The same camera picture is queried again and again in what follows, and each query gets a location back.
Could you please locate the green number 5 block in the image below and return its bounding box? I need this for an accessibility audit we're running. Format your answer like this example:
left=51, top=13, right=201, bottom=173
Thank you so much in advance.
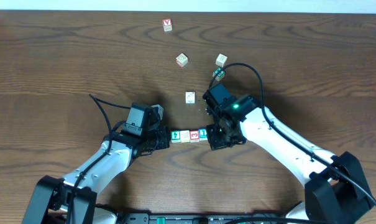
left=170, top=131, right=181, bottom=143

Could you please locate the blue letter I block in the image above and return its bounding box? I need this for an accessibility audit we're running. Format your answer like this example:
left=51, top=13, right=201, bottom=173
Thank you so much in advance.
left=198, top=128, right=208, bottom=141

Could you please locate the plain beige wooden block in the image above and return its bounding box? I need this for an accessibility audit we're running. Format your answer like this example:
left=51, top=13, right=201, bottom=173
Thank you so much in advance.
left=180, top=130, right=190, bottom=142

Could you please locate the red number 3 block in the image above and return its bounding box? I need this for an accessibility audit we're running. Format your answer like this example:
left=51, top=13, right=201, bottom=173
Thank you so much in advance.
left=190, top=130, right=200, bottom=142

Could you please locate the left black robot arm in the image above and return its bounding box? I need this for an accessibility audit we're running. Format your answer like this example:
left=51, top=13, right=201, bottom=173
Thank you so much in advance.
left=23, top=103, right=170, bottom=223

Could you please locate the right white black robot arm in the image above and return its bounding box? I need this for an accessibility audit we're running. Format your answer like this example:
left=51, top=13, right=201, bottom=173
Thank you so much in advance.
left=203, top=92, right=376, bottom=223

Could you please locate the white airplane picture block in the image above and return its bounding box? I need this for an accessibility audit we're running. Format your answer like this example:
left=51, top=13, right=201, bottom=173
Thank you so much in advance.
left=185, top=91, right=195, bottom=104

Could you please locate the green J letter block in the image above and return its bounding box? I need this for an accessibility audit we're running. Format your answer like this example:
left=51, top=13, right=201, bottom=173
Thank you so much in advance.
left=213, top=67, right=225, bottom=82

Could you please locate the plain wooden picture block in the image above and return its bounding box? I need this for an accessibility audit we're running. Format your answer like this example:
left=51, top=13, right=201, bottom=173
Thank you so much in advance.
left=216, top=54, right=227, bottom=67

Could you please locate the red U side block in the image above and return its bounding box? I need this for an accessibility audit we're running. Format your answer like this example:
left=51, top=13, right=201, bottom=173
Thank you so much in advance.
left=176, top=53, right=188, bottom=68

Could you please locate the red V letter block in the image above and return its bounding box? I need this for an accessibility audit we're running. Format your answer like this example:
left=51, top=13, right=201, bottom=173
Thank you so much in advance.
left=162, top=18, right=173, bottom=32

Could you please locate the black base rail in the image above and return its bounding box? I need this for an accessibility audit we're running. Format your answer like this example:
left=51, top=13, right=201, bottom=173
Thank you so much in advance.
left=116, top=213, right=283, bottom=224

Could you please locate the right black cable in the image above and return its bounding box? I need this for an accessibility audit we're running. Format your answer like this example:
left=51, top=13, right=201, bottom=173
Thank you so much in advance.
left=208, top=62, right=376, bottom=224

